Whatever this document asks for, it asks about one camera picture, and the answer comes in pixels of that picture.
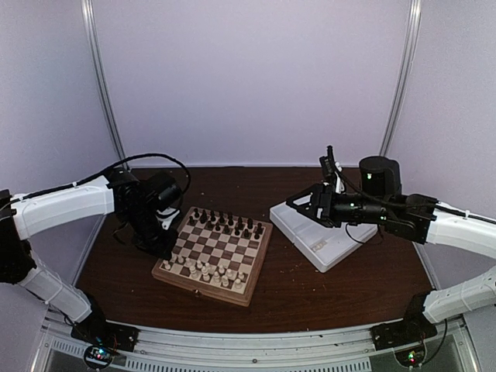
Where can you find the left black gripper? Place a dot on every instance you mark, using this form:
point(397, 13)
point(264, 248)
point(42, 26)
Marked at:
point(161, 249)

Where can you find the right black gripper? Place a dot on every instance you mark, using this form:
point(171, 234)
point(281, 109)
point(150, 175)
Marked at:
point(321, 195)

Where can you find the white tall piece carried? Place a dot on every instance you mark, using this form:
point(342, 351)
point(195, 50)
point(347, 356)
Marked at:
point(206, 276)

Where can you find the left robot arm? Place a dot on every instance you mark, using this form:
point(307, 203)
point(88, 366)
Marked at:
point(145, 206)

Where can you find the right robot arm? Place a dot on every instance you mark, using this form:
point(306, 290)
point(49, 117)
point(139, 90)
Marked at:
point(378, 200)

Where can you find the wooden chess board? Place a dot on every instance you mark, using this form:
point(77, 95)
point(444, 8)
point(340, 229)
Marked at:
point(217, 248)

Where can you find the white plastic tray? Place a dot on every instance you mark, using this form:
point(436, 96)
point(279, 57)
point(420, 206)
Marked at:
point(304, 233)

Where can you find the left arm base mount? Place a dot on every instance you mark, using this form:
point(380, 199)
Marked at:
point(104, 336)

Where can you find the front aluminium rail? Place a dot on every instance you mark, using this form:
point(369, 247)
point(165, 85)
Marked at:
point(348, 349)

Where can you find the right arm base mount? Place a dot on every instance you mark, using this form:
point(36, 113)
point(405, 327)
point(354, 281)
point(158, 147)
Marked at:
point(413, 327)

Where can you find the right aluminium frame post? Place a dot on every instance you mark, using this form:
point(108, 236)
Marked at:
point(410, 43)

